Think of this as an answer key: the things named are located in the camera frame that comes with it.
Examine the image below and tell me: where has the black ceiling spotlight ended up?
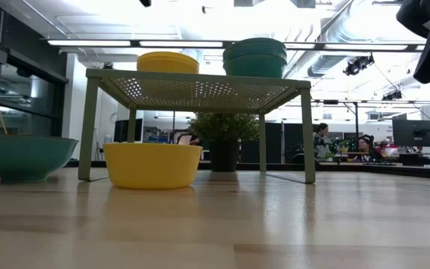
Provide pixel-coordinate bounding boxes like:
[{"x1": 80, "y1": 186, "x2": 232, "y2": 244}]
[
  {"x1": 343, "y1": 53, "x2": 376, "y2": 77},
  {"x1": 381, "y1": 89, "x2": 403, "y2": 102}
]

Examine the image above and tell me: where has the black framed glass partition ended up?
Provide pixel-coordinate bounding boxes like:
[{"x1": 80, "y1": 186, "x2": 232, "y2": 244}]
[{"x1": 0, "y1": 0, "x2": 69, "y2": 167}]

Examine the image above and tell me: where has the green perforated metal shelf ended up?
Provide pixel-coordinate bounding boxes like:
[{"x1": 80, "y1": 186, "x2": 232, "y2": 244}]
[{"x1": 77, "y1": 67, "x2": 317, "y2": 185}]

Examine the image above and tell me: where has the silver ceiling air duct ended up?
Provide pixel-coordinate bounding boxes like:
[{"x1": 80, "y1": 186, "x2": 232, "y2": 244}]
[{"x1": 287, "y1": 0, "x2": 387, "y2": 78}]

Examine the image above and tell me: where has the black room divider panel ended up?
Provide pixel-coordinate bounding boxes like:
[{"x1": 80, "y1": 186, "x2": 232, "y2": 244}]
[{"x1": 265, "y1": 122, "x2": 320, "y2": 164}]

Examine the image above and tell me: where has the black computer monitor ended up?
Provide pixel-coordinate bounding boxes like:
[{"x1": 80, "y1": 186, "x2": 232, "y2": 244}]
[
  {"x1": 392, "y1": 119, "x2": 430, "y2": 148},
  {"x1": 113, "y1": 118, "x2": 144, "y2": 143}
]

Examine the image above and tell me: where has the person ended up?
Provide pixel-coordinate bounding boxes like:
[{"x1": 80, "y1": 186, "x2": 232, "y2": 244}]
[
  {"x1": 355, "y1": 133, "x2": 384, "y2": 162},
  {"x1": 313, "y1": 122, "x2": 334, "y2": 162}
]

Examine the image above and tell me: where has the background rig frame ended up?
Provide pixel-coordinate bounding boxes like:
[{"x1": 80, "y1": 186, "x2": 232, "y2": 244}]
[{"x1": 311, "y1": 99, "x2": 430, "y2": 130}]

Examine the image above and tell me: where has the overhead light bar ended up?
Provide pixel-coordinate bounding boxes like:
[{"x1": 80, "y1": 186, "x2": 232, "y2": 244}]
[{"x1": 41, "y1": 37, "x2": 427, "y2": 53}]

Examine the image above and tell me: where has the artificial plant in black pot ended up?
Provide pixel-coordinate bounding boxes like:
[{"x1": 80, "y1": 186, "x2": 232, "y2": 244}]
[{"x1": 187, "y1": 111, "x2": 261, "y2": 173}]

